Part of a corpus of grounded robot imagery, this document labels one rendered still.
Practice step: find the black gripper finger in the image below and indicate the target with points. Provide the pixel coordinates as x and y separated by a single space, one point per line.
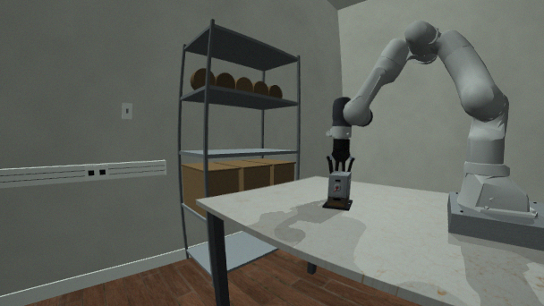
350 164
331 165

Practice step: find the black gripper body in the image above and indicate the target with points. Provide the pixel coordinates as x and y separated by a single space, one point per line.
341 144

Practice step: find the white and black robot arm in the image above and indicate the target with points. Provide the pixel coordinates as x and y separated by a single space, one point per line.
486 186

